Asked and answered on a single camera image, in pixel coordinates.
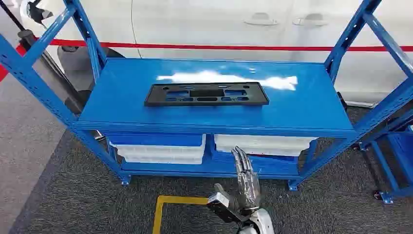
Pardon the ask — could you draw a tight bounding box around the blue metal shelf cart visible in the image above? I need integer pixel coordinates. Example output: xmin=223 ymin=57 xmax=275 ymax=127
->
xmin=0 ymin=0 xmax=413 ymax=192
xmin=352 ymin=110 xmax=413 ymax=205

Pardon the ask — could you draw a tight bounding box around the black plastic car panel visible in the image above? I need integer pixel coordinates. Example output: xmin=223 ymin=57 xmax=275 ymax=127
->
xmin=144 ymin=81 xmax=270 ymax=108

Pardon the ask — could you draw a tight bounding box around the white car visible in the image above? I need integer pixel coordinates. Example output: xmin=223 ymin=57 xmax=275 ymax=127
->
xmin=19 ymin=0 xmax=413 ymax=109

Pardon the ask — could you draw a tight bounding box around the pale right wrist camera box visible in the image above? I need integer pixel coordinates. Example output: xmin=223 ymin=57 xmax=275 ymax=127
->
xmin=206 ymin=192 xmax=250 ymax=224

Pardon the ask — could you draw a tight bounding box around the yellow tape floor square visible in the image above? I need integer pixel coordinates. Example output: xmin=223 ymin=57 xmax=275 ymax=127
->
xmin=152 ymin=195 xmax=211 ymax=234

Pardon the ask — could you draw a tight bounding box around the black barrier post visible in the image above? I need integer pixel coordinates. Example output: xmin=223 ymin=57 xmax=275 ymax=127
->
xmin=17 ymin=29 xmax=93 ymax=114

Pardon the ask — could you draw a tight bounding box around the white plastic bin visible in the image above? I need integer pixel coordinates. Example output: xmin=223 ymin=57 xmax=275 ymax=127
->
xmin=110 ymin=134 xmax=207 ymax=165
xmin=213 ymin=134 xmax=319 ymax=157

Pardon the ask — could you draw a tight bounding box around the blue plastic bin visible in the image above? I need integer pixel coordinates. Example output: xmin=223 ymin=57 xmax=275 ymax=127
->
xmin=106 ymin=134 xmax=204 ymax=148

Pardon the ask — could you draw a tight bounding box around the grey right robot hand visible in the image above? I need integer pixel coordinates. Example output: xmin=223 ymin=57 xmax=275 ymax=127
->
xmin=214 ymin=146 xmax=261 ymax=213

